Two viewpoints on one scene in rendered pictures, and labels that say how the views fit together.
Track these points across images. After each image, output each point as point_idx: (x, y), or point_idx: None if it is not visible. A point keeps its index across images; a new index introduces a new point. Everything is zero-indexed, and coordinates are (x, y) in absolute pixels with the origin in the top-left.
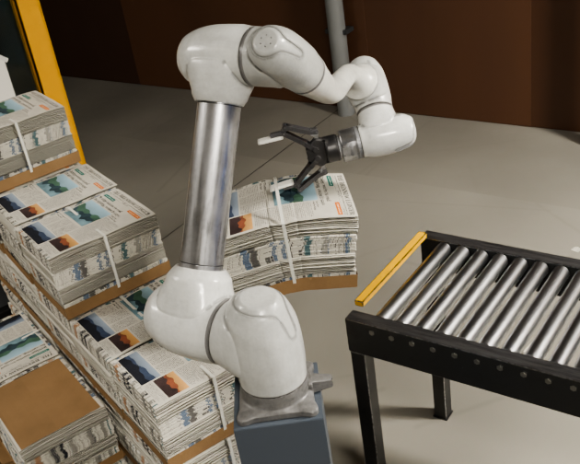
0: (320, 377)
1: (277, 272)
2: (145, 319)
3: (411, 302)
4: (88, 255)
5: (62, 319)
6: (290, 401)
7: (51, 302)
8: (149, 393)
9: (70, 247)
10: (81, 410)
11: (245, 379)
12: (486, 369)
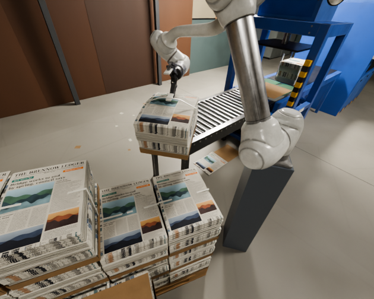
0: None
1: (192, 133)
2: (268, 159)
3: None
4: (86, 209)
5: (81, 271)
6: None
7: (59, 274)
8: (210, 217)
9: (78, 213)
10: (143, 287)
11: (291, 149)
12: (222, 131)
